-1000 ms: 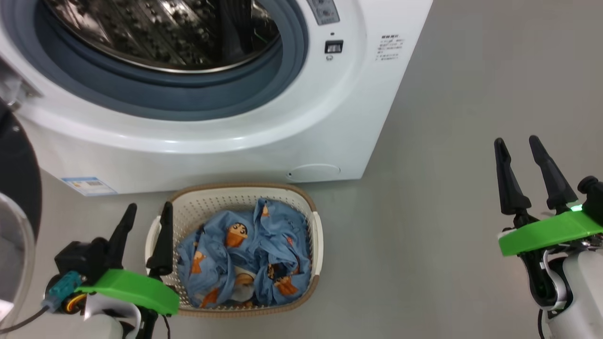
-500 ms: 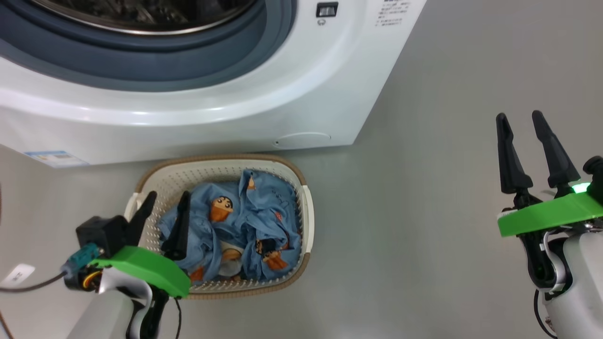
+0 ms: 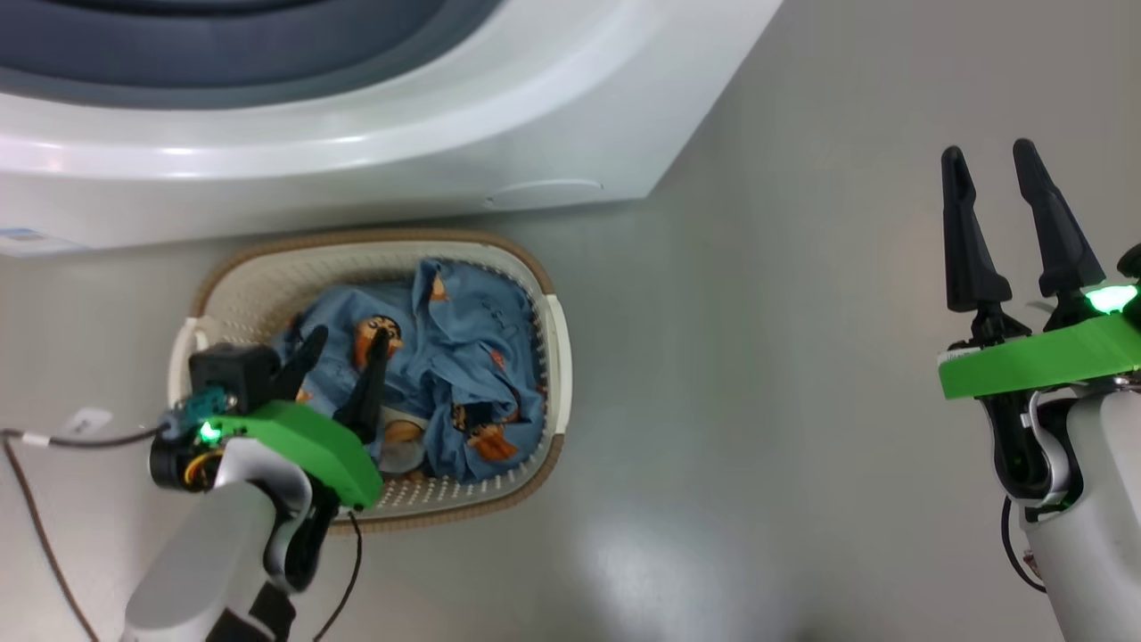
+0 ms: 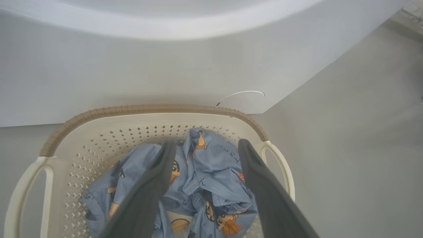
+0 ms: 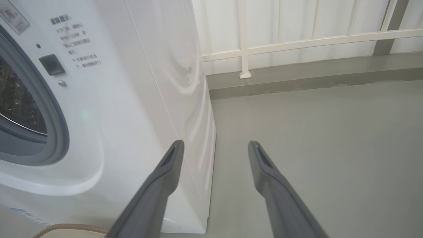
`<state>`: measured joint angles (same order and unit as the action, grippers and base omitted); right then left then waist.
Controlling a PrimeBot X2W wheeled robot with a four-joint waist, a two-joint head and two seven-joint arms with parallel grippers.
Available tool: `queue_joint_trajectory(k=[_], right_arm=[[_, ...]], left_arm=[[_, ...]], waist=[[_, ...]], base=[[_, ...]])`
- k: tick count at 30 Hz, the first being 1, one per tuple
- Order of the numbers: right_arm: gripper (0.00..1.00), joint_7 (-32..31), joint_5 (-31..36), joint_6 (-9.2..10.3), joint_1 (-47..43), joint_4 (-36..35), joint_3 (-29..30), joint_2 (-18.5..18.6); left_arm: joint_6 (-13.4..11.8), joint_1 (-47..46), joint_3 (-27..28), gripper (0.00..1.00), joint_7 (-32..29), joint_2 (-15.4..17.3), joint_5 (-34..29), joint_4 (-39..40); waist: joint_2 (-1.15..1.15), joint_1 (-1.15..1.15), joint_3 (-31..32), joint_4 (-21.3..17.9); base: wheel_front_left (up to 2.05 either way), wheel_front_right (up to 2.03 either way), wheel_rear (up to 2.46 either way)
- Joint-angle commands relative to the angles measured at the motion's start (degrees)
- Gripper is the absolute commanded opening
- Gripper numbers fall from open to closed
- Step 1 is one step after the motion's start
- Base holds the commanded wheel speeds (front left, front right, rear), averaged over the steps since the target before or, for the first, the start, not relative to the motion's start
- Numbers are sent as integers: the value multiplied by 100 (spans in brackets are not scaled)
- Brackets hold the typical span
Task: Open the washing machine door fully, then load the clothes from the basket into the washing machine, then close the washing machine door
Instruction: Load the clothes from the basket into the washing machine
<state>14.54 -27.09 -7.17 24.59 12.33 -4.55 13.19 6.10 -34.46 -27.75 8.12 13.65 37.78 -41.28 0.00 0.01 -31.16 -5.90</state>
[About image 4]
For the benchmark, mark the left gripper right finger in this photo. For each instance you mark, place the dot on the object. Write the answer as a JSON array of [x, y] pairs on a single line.
[[274, 205]]

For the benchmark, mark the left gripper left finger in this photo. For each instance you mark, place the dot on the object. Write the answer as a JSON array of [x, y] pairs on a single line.
[[145, 201]]

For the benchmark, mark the blue cartoon print garment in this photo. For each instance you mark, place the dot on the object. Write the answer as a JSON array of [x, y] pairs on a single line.
[[214, 165]]

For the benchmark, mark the cream perforated laundry basket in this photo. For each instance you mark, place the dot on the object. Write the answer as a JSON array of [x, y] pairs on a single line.
[[99, 132]]

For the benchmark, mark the white front-load washing machine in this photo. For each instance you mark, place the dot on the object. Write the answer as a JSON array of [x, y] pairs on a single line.
[[165, 72]]

